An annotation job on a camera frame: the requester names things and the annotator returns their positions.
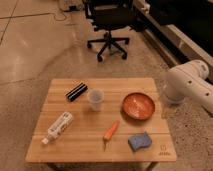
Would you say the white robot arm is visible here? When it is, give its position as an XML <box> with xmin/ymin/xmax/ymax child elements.
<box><xmin>161</xmin><ymin>60</ymin><xmax>213</xmax><ymax>118</ymax></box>

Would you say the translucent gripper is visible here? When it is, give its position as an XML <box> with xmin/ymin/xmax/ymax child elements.
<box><xmin>160</xmin><ymin>93</ymin><xmax>182</xmax><ymax>119</ymax></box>

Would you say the orange bowl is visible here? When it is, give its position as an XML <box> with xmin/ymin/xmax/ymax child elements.
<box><xmin>122</xmin><ymin>92</ymin><xmax>155</xmax><ymax>120</ymax></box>

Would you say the blue sponge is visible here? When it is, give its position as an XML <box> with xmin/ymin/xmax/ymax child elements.
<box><xmin>128</xmin><ymin>132</ymin><xmax>152</xmax><ymax>151</ymax></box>

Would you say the wooden table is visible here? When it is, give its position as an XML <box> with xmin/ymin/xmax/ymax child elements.
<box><xmin>26</xmin><ymin>78</ymin><xmax>177</xmax><ymax>163</ymax></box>

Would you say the clear plastic cup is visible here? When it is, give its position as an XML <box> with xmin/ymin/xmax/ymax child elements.
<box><xmin>87</xmin><ymin>89</ymin><xmax>104</xmax><ymax>111</ymax></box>

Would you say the long bench with shelf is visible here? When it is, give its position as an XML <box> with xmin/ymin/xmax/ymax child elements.
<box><xmin>133</xmin><ymin>0</ymin><xmax>213</xmax><ymax>82</ymax></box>

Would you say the orange pepper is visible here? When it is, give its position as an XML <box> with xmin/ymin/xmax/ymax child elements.
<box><xmin>103</xmin><ymin>121</ymin><xmax>120</xmax><ymax>146</ymax></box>

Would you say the white device on floor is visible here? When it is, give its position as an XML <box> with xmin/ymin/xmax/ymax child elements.
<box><xmin>58</xmin><ymin>0</ymin><xmax>84</xmax><ymax>12</ymax></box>

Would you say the black cable on floor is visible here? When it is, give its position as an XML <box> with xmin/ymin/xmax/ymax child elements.
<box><xmin>0</xmin><ymin>0</ymin><xmax>76</xmax><ymax>46</ymax></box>

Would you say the black office chair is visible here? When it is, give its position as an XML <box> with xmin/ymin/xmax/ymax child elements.
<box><xmin>82</xmin><ymin>0</ymin><xmax>135</xmax><ymax>62</ymax></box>

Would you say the black rectangular box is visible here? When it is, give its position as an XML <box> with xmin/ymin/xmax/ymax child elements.
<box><xmin>66</xmin><ymin>83</ymin><xmax>88</xmax><ymax>101</ymax></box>

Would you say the white plastic bottle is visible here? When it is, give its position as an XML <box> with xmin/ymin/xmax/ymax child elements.
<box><xmin>42</xmin><ymin>112</ymin><xmax>74</xmax><ymax>145</ymax></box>

